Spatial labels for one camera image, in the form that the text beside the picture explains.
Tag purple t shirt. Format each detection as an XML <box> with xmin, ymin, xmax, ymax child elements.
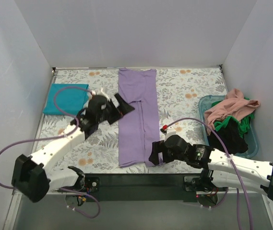
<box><xmin>118</xmin><ymin>69</ymin><xmax>160</xmax><ymax>168</ymax></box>

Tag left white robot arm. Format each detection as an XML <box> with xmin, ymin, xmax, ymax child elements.
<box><xmin>12</xmin><ymin>93</ymin><xmax>134</xmax><ymax>203</ymax></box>

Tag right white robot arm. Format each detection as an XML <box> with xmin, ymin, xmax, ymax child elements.
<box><xmin>149</xmin><ymin>135</ymin><xmax>273</xmax><ymax>201</ymax></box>

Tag folded teal t shirt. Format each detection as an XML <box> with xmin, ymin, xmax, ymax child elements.
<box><xmin>43</xmin><ymin>83</ymin><xmax>89</xmax><ymax>115</ymax></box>

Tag floral table mat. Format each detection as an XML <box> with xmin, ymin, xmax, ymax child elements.
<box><xmin>30</xmin><ymin>68</ymin><xmax>253</xmax><ymax>174</ymax></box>

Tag black t shirt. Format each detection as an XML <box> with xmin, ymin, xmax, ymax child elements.
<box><xmin>214</xmin><ymin>117</ymin><xmax>248</xmax><ymax>154</ymax></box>

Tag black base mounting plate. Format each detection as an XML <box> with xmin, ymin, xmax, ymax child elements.
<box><xmin>57</xmin><ymin>173</ymin><xmax>220</xmax><ymax>204</ymax></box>

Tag green t shirt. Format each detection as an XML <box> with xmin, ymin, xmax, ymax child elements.
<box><xmin>211</xmin><ymin>98</ymin><xmax>254</xmax><ymax>137</ymax></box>

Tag pink t shirt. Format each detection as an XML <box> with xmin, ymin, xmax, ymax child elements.
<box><xmin>204</xmin><ymin>89</ymin><xmax>260</xmax><ymax>136</ymax></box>

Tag teal plastic basket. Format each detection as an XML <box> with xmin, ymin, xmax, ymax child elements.
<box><xmin>198</xmin><ymin>95</ymin><xmax>259</xmax><ymax>159</ymax></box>

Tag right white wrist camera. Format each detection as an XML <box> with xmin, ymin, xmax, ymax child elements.
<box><xmin>160</xmin><ymin>125</ymin><xmax>177</xmax><ymax>141</ymax></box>

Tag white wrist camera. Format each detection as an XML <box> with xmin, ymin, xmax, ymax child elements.
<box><xmin>91</xmin><ymin>88</ymin><xmax>110</xmax><ymax>101</ymax></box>
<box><xmin>160</xmin><ymin>125</ymin><xmax>177</xmax><ymax>141</ymax></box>

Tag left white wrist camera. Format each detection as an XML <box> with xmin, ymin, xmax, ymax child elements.
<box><xmin>91</xmin><ymin>88</ymin><xmax>110</xmax><ymax>101</ymax></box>

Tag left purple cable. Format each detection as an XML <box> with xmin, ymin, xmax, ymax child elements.
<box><xmin>0</xmin><ymin>86</ymin><xmax>101</xmax><ymax>219</ymax></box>

